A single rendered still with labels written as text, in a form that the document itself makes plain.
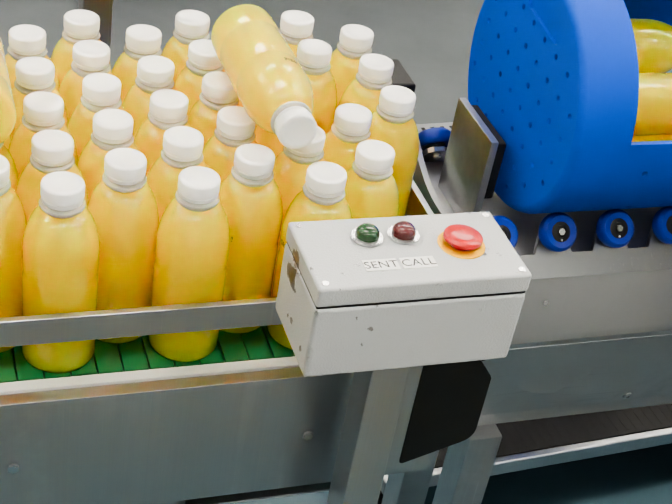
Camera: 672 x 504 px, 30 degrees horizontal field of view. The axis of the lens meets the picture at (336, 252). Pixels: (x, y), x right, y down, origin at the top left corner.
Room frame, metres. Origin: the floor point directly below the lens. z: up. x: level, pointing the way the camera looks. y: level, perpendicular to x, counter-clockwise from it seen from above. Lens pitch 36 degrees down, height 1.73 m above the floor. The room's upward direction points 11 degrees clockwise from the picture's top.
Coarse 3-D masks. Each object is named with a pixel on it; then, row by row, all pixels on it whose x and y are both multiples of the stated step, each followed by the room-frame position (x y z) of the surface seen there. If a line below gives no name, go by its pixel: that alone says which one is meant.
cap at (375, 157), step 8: (360, 144) 1.08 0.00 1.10; (368, 144) 1.08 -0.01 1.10; (376, 144) 1.08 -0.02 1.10; (384, 144) 1.09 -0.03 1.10; (360, 152) 1.06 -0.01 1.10; (368, 152) 1.07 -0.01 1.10; (376, 152) 1.07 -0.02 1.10; (384, 152) 1.07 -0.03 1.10; (392, 152) 1.07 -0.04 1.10; (360, 160) 1.06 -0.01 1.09; (368, 160) 1.06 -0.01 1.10; (376, 160) 1.06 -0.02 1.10; (384, 160) 1.06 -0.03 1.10; (392, 160) 1.07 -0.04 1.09; (360, 168) 1.06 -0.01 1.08; (368, 168) 1.06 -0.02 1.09; (376, 168) 1.06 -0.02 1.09; (384, 168) 1.06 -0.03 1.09
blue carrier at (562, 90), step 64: (512, 0) 1.34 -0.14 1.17; (576, 0) 1.23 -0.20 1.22; (640, 0) 1.48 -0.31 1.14; (512, 64) 1.30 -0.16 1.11; (576, 64) 1.19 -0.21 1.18; (512, 128) 1.27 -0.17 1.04; (576, 128) 1.16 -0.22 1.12; (512, 192) 1.24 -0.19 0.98; (576, 192) 1.17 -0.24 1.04; (640, 192) 1.20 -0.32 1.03
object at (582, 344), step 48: (432, 192) 1.28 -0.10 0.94; (528, 240) 1.23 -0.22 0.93; (576, 240) 1.24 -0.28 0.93; (528, 288) 1.17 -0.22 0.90; (576, 288) 1.20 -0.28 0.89; (624, 288) 1.22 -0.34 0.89; (528, 336) 1.16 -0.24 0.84; (576, 336) 1.18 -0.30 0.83; (624, 336) 1.21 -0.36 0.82; (528, 384) 1.21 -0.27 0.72; (576, 384) 1.25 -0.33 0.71; (624, 384) 1.28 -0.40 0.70
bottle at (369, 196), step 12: (348, 180) 1.06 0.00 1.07; (360, 180) 1.06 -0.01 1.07; (372, 180) 1.05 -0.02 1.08; (384, 180) 1.06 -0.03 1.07; (348, 192) 1.05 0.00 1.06; (360, 192) 1.05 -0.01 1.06; (372, 192) 1.05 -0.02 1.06; (384, 192) 1.05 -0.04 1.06; (396, 192) 1.07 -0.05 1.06; (360, 204) 1.04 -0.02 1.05; (372, 204) 1.04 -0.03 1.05; (384, 204) 1.05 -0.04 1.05; (396, 204) 1.06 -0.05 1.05; (360, 216) 1.04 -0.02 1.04; (372, 216) 1.04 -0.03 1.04; (384, 216) 1.05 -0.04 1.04
